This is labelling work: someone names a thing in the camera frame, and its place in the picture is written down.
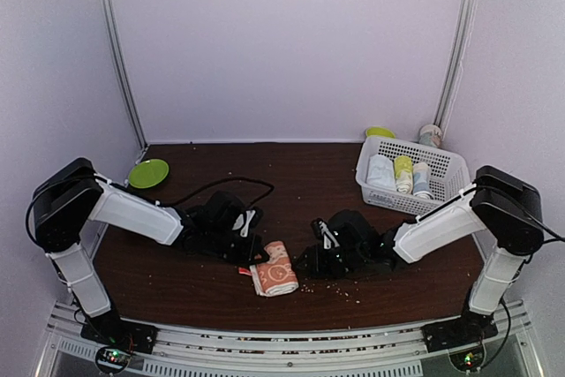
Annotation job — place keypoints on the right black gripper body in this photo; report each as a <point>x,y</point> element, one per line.
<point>335,267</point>

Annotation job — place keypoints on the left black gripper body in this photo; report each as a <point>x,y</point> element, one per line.
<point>229,252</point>

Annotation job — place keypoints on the orange patterned towel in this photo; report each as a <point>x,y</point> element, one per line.
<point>275,277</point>

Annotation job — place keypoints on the blue polka dot towel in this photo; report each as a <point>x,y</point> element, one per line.
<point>421,178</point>

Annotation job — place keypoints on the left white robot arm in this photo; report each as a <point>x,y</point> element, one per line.
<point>61,206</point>

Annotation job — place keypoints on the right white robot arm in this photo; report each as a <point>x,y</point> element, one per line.
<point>506,206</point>

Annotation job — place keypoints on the white rolled towel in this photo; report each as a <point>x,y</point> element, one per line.
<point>380,173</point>

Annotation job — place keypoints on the green plate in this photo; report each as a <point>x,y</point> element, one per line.
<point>148,173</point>

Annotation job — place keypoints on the white plastic basket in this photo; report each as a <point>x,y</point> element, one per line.
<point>448,175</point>

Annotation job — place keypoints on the green rolled towel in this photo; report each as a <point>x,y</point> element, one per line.
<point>403,169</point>

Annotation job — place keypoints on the small green bowl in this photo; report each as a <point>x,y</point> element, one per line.
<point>379,131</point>

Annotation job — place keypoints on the patterned paper cup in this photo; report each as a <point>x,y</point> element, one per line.
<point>430,135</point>

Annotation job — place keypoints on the front metal rail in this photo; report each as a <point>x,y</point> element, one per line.
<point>399,350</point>

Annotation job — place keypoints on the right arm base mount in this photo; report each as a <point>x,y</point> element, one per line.
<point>462,338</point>

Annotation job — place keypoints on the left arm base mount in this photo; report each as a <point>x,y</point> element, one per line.
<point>120,340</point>

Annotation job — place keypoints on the right aluminium frame post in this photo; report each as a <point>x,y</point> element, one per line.
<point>454,70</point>

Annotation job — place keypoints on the aluminium frame post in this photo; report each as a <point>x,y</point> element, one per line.
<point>454,70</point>
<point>118,61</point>

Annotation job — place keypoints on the left aluminium frame post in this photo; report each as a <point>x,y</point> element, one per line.
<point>118,61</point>

